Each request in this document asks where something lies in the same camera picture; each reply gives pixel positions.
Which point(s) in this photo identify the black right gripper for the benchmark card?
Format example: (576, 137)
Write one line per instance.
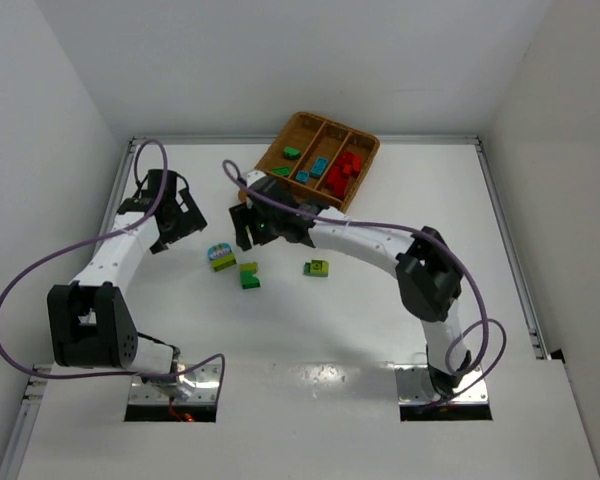
(250, 220)

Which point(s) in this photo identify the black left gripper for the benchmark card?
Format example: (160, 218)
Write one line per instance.
(181, 226)

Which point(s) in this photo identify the cyan lime lego stack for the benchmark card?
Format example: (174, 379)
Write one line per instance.
(221, 256)

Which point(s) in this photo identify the dark green split lego piece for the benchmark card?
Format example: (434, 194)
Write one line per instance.
(282, 171)

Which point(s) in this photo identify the small cyan lego cube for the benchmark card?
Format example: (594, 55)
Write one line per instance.
(302, 176)

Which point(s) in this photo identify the green lime lego pair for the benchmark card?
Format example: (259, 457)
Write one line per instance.
(316, 268)

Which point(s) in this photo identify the long cyan lego brick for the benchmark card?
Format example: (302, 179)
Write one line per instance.
(319, 167)

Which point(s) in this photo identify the small red lego brick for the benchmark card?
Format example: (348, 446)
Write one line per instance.
(355, 163)

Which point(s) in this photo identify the red top lego stack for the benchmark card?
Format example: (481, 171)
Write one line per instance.
(339, 188)

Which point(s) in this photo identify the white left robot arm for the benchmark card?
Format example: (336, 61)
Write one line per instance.
(90, 323)

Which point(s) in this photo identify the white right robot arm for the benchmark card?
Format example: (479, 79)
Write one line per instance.
(429, 283)

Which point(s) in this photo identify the green yellow notched lego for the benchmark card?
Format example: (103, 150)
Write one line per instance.
(248, 275)

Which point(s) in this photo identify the green lego in tray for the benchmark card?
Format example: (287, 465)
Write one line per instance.
(291, 153)

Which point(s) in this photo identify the brown wicker divided tray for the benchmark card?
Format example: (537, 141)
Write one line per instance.
(316, 136)

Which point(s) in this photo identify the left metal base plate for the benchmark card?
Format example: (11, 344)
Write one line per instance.
(198, 388)

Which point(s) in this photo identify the metal base plate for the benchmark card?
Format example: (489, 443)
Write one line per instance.
(198, 388)
(416, 387)

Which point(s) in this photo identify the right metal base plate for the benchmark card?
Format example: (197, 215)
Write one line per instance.
(416, 387)

